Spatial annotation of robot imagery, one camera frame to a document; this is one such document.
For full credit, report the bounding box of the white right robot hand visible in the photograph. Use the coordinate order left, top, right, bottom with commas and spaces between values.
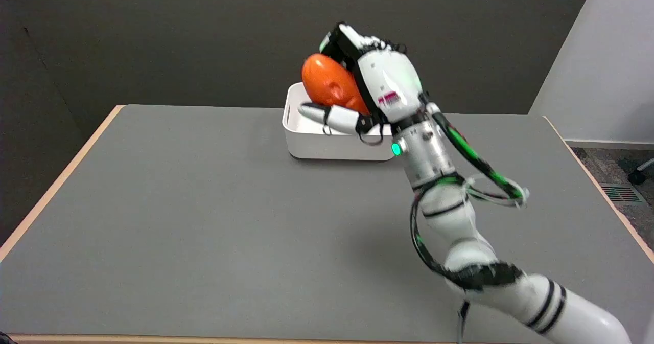
298, 22, 435, 146

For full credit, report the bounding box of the orange mango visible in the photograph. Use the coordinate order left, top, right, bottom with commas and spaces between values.
301, 53, 370, 116

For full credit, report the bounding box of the white plastic box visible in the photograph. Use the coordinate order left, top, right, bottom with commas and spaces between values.
282, 82, 395, 161

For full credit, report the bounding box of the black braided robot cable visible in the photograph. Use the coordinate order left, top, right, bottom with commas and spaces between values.
411, 112, 529, 344

